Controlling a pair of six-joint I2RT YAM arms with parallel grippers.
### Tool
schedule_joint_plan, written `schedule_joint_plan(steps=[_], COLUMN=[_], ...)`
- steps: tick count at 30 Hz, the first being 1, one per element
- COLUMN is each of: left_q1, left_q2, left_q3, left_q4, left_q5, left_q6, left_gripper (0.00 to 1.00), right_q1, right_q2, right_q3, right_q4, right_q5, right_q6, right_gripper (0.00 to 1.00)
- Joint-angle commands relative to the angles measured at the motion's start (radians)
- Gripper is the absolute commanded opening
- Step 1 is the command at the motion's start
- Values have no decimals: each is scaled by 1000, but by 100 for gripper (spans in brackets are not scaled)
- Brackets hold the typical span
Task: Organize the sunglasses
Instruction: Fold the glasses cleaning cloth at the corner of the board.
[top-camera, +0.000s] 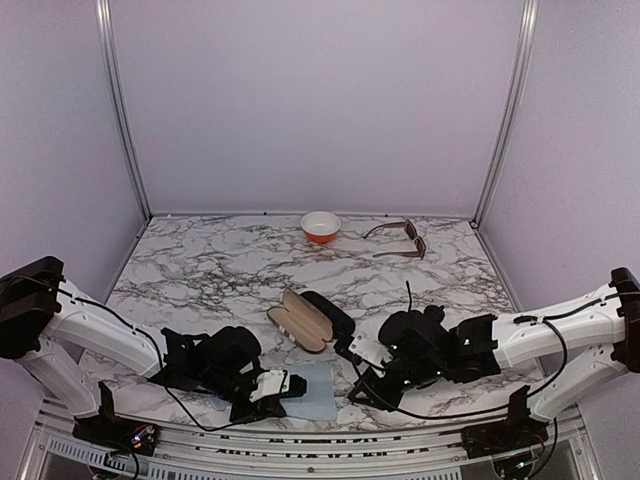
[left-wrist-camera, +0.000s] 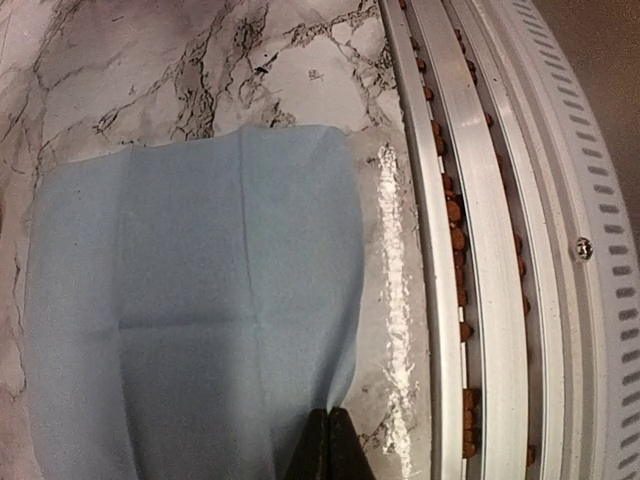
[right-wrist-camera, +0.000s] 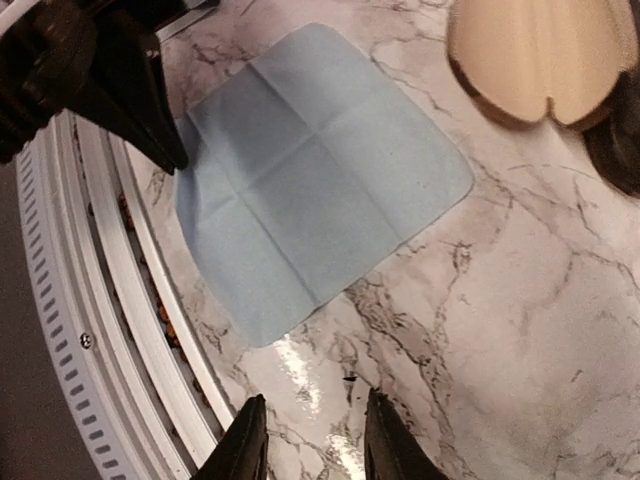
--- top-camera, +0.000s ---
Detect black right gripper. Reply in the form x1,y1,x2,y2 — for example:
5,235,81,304
348,356,445,414

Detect black woven glasses case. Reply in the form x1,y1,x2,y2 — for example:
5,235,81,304
301,290,356,339

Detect black aviator sunglasses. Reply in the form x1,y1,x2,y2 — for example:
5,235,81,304
405,280,445,324

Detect brown striped glasses case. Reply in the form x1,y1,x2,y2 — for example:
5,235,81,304
266,289,333,353

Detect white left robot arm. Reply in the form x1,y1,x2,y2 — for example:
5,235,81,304
1,256,291,445

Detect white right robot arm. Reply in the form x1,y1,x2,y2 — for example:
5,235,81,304
348,267,639,448

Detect brown translucent sunglasses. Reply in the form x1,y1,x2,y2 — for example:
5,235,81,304
362,219,427,259

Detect white bowl orange outside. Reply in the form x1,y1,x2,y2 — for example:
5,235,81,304
300,211,342,244

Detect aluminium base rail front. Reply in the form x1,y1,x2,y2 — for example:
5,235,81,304
17,399,599,479

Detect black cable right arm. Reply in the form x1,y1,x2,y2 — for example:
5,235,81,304
344,294,640,419

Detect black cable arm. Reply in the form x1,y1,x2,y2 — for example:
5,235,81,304
344,294,640,419
0,279,291,433

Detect aluminium frame rail back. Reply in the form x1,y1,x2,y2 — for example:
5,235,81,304
148,209,476,219

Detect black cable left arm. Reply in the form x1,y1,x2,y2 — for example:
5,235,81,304
0,279,291,433

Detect aluminium frame post right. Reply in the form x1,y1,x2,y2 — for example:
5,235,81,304
471,0,539,230

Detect aluminium frame post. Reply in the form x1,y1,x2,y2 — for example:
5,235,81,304
471,0,539,230
95,0,153,223

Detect aluminium frame post left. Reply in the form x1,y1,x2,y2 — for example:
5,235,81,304
95,0,153,223

